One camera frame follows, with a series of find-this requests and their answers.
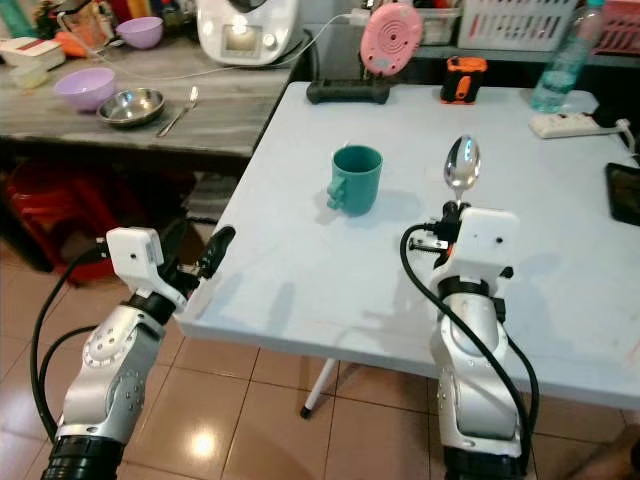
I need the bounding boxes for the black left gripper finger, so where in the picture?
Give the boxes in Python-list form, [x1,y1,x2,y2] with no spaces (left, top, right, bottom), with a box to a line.
[159,218,193,269]
[202,226,237,280]

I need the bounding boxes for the shiny steel spoon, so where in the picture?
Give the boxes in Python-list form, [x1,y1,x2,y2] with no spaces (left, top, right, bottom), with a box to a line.
[444,134,482,207]

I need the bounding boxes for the teal mug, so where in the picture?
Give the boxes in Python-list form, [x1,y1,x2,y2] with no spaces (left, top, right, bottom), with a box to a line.
[325,144,385,217]

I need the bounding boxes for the white folding table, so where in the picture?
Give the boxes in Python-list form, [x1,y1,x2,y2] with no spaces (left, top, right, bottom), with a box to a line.
[175,81,640,420]

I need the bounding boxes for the red plastic stool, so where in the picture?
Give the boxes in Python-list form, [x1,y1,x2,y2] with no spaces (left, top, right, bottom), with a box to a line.
[4,158,126,287]

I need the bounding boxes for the orange and black device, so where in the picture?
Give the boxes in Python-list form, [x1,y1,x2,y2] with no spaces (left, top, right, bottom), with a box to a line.
[439,55,489,106]

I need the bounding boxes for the white power strip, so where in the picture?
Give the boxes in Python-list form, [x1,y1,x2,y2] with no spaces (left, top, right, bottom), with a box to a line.
[529,111,607,140]

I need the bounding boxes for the steel bowl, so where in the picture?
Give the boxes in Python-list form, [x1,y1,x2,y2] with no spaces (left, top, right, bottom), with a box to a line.
[97,88,167,129]

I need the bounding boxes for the black stand base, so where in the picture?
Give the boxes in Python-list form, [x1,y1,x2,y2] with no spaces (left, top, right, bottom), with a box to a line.
[305,77,392,107]

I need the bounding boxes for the grey wooden counter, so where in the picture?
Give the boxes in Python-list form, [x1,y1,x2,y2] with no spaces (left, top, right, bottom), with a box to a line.
[0,38,312,167]

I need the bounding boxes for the large purple bowl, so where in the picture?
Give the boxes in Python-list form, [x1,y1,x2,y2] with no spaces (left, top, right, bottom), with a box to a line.
[52,67,119,114]

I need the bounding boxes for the pink round device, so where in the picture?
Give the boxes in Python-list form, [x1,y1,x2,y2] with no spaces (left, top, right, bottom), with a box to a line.
[360,1,432,78]

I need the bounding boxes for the clear plastic water bottle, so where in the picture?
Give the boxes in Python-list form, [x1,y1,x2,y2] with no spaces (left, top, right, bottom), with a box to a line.
[529,0,607,114]

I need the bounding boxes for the white plastic basket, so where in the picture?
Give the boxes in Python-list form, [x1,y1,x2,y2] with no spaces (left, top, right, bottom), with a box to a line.
[456,0,582,52]

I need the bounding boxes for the small pale yellow container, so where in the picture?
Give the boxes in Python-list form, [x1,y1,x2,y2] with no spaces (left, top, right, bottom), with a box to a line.
[9,64,52,92]

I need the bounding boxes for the small purple bowl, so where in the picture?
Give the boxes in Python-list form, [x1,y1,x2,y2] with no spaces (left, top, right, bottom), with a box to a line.
[115,16,165,51]

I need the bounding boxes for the white kitchen appliance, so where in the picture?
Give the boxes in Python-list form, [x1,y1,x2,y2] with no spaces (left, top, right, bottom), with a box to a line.
[195,0,300,69]

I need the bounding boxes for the orange object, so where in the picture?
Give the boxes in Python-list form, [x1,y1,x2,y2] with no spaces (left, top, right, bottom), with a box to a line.
[54,29,92,59]

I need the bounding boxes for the white flat box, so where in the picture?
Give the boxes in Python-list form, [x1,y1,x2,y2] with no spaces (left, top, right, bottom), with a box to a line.
[0,37,67,70]

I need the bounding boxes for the red plastic basket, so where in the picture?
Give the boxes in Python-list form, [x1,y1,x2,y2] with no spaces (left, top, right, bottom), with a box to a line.
[596,24,640,57]

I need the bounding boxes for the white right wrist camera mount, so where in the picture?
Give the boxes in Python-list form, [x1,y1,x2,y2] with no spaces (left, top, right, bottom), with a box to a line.
[436,208,517,288]

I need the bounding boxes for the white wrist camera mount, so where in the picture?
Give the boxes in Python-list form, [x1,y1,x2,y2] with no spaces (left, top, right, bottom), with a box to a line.
[106,227,168,297]
[436,208,517,288]

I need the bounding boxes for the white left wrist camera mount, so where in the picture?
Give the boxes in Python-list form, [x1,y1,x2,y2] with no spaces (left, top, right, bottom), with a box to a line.
[106,227,168,297]

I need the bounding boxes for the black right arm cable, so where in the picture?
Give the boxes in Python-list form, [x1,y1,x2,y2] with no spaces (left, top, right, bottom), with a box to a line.
[399,224,541,471]

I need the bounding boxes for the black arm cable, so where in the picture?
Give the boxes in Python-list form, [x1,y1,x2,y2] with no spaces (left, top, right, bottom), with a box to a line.
[399,224,541,471]
[29,244,111,443]

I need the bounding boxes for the steel spoon with long handle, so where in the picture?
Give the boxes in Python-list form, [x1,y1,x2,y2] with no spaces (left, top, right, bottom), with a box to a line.
[155,85,201,139]

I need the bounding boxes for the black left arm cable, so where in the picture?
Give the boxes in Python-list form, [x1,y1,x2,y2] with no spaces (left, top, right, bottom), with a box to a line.
[29,244,111,443]

